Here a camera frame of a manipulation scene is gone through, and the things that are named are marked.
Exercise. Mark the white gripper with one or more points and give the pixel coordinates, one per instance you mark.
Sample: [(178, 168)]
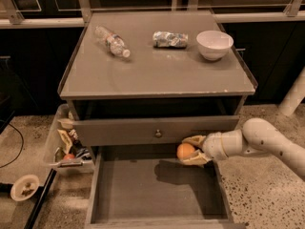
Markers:
[(213, 146)]

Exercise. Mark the orange fruit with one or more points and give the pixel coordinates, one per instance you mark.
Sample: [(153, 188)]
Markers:
[(184, 150)]

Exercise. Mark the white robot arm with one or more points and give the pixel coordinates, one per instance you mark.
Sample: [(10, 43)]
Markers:
[(257, 136)]

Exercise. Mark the grey top drawer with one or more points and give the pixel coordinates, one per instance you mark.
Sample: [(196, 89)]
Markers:
[(133, 131)]

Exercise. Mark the brass drawer knob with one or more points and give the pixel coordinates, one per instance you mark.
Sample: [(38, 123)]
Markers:
[(158, 134)]

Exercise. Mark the open grey middle drawer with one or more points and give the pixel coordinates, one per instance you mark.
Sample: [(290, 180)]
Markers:
[(147, 187)]

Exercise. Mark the grey drawer cabinet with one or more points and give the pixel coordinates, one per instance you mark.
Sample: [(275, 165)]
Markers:
[(153, 82)]

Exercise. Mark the crushed silver can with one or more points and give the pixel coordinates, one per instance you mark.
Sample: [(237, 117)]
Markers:
[(166, 39)]

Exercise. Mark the red apple in bin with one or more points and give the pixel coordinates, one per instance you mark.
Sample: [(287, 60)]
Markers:
[(68, 156)]

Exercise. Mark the yellow snack packet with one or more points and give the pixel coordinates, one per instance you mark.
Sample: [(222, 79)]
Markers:
[(66, 139)]

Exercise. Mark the clear plastic water bottle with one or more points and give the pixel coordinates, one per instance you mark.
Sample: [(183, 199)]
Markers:
[(111, 41)]

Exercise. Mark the clear plastic storage bin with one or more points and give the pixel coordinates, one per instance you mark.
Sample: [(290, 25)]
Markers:
[(64, 152)]

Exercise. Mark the white post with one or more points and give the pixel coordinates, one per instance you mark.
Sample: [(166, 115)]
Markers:
[(294, 96)]

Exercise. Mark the metal railing frame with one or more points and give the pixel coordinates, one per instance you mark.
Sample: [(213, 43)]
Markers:
[(76, 13)]

